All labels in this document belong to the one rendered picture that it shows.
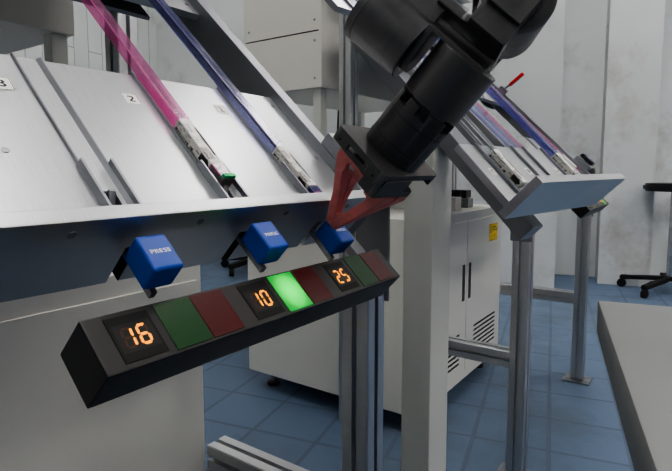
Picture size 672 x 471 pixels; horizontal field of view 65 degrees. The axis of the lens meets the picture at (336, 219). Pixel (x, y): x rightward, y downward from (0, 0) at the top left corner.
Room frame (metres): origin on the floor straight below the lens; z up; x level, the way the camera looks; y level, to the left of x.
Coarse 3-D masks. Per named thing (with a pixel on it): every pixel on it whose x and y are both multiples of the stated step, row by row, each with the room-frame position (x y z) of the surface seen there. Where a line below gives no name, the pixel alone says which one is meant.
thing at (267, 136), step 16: (160, 0) 0.69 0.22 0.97; (176, 16) 0.68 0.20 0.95; (176, 32) 0.67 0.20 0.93; (192, 48) 0.65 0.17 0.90; (208, 64) 0.63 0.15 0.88; (224, 80) 0.62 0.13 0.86; (240, 96) 0.61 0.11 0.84; (240, 112) 0.60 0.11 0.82; (256, 112) 0.61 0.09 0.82; (256, 128) 0.59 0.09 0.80; (272, 144) 0.58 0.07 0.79; (320, 192) 0.55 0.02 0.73
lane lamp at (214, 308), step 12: (192, 300) 0.36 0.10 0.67; (204, 300) 0.37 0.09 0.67; (216, 300) 0.37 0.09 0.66; (204, 312) 0.36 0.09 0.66; (216, 312) 0.37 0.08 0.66; (228, 312) 0.37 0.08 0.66; (216, 324) 0.36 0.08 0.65; (228, 324) 0.36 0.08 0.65; (240, 324) 0.37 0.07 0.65; (216, 336) 0.35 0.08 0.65
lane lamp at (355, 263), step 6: (348, 258) 0.52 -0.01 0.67; (354, 258) 0.53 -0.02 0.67; (360, 258) 0.54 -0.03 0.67; (348, 264) 0.52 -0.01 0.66; (354, 264) 0.52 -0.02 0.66; (360, 264) 0.53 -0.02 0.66; (354, 270) 0.51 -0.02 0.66; (360, 270) 0.52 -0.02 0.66; (366, 270) 0.53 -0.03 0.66; (360, 276) 0.51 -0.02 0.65; (366, 276) 0.52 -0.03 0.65; (372, 276) 0.52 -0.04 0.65; (366, 282) 0.51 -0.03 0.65; (372, 282) 0.52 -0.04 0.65
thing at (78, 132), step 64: (0, 64) 0.42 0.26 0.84; (64, 64) 0.48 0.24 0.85; (0, 128) 0.37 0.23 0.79; (64, 128) 0.41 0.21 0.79; (128, 128) 0.46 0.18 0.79; (0, 192) 0.33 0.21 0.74; (64, 192) 0.36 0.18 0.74; (128, 192) 0.39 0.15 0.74; (192, 192) 0.44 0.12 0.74; (256, 192) 0.50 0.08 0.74
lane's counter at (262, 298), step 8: (240, 288) 0.40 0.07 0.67; (248, 288) 0.40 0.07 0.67; (256, 288) 0.41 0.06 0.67; (264, 288) 0.42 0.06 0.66; (248, 296) 0.40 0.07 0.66; (256, 296) 0.40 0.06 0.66; (264, 296) 0.41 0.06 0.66; (272, 296) 0.41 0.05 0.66; (248, 304) 0.39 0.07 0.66; (256, 304) 0.40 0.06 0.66; (264, 304) 0.40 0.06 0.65; (272, 304) 0.41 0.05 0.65; (280, 304) 0.41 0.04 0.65; (256, 312) 0.39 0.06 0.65; (264, 312) 0.39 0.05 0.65; (272, 312) 0.40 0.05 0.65; (280, 312) 0.40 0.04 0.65
